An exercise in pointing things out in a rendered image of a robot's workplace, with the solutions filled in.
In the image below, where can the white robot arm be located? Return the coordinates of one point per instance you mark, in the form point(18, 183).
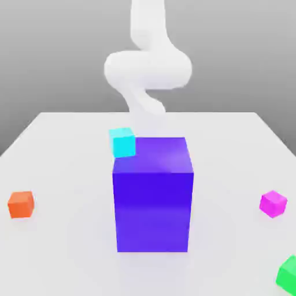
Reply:
point(148, 67)

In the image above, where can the small cyan cube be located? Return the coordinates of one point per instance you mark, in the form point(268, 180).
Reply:
point(123, 144)

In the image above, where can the small magenta cube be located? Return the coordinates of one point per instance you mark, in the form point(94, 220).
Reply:
point(272, 204)

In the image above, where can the small orange cube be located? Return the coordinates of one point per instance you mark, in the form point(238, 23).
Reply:
point(20, 205)

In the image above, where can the small green cube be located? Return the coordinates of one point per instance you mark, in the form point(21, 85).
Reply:
point(288, 276)

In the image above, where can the large purple box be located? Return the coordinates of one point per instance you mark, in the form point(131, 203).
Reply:
point(152, 208)

